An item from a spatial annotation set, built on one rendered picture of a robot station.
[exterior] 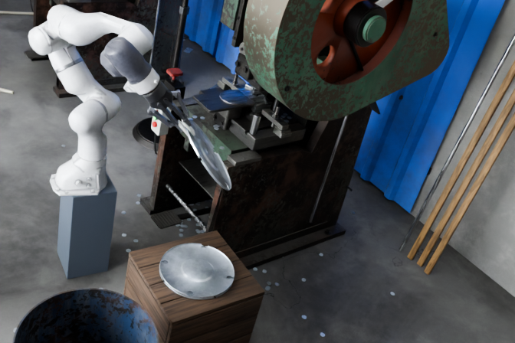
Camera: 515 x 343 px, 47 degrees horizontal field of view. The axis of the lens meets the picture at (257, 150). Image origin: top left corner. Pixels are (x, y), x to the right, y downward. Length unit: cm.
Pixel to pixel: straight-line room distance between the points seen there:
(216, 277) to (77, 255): 66
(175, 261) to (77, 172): 53
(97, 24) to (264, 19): 55
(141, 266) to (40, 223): 84
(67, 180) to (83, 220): 20
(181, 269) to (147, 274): 13
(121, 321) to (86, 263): 66
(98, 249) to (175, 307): 61
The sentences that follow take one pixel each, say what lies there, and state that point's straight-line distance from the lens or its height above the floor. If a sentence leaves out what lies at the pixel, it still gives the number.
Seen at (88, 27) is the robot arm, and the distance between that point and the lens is 208.
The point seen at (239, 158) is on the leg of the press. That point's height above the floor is 64.
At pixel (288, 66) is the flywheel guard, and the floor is 119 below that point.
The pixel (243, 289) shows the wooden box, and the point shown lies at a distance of 235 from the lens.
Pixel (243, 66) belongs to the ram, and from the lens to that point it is 261.
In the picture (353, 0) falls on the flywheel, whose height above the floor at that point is 140.
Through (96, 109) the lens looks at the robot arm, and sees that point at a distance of 231.
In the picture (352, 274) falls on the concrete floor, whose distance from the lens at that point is 314.
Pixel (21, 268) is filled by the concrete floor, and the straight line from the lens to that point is 283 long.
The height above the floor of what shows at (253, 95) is 78.
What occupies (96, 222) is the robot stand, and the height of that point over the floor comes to 30.
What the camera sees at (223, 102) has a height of 78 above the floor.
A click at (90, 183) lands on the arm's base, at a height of 49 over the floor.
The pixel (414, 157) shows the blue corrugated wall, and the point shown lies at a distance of 360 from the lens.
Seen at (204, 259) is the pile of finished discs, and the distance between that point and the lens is 241.
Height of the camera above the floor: 198
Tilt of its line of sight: 31 degrees down
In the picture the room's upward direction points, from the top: 15 degrees clockwise
